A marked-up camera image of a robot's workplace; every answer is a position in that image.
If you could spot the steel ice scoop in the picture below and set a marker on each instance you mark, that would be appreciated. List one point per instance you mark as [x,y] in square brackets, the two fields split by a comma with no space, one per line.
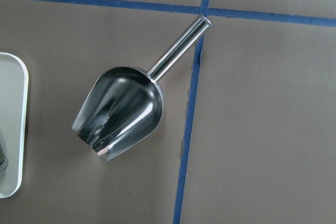
[125,104]

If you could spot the cream plastic tray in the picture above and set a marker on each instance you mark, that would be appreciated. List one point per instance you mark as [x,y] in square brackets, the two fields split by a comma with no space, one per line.
[14,93]

